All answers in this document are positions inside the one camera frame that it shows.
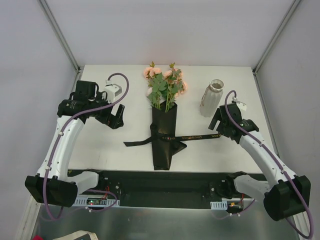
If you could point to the left white cable duct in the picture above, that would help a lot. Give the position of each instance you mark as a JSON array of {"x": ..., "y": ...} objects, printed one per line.
[{"x": 95, "y": 202}]

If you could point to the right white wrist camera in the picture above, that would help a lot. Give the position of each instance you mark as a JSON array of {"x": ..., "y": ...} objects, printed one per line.
[{"x": 241, "y": 105}]

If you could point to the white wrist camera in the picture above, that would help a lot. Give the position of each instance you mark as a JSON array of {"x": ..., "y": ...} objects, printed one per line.
[
  {"x": 112, "y": 91},
  {"x": 241, "y": 105}
]

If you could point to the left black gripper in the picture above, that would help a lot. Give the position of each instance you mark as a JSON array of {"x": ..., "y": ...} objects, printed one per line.
[{"x": 113, "y": 118}]

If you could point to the aluminium frame post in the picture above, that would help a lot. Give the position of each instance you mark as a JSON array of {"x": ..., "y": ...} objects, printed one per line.
[
  {"x": 281, "y": 27},
  {"x": 59, "y": 34}
]

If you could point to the pink rose stem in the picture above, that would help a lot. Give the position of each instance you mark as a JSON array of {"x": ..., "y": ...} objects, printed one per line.
[
  {"x": 174, "y": 74},
  {"x": 152, "y": 74},
  {"x": 174, "y": 91},
  {"x": 160, "y": 90}
]

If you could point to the white ribbed ceramic vase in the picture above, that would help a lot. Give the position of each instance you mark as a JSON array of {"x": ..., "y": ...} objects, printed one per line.
[{"x": 211, "y": 98}]

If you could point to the red cloth item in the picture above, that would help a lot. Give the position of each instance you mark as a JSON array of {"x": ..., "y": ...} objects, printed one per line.
[{"x": 37, "y": 237}]

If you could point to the black wrapping paper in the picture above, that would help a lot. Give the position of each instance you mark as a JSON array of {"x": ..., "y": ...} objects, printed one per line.
[{"x": 163, "y": 131}]

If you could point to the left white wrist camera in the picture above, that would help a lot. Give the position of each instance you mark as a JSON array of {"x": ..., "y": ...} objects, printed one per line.
[{"x": 112, "y": 91}]

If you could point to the right aluminium frame post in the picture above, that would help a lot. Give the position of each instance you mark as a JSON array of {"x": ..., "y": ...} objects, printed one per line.
[{"x": 281, "y": 27}]

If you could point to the black gold-lettered ribbon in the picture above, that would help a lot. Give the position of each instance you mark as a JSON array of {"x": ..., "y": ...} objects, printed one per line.
[{"x": 195, "y": 137}]

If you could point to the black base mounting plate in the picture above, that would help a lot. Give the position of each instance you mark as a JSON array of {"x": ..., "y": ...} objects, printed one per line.
[{"x": 166, "y": 189}]

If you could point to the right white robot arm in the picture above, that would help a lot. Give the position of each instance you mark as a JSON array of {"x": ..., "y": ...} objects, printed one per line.
[{"x": 283, "y": 193}]

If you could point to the white cable duct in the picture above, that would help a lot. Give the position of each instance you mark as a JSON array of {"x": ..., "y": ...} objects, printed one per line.
[
  {"x": 235, "y": 204},
  {"x": 95, "y": 202}
]

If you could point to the right white cable duct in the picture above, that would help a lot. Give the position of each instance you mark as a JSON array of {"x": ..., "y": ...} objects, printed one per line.
[{"x": 235, "y": 204}]

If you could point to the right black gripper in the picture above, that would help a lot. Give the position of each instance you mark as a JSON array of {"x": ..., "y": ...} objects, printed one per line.
[{"x": 220, "y": 124}]

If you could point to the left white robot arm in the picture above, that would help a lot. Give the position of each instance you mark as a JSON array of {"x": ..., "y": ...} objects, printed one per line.
[{"x": 51, "y": 184}]

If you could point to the left aluminium frame post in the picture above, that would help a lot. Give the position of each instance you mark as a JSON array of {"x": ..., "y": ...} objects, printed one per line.
[{"x": 59, "y": 34}]

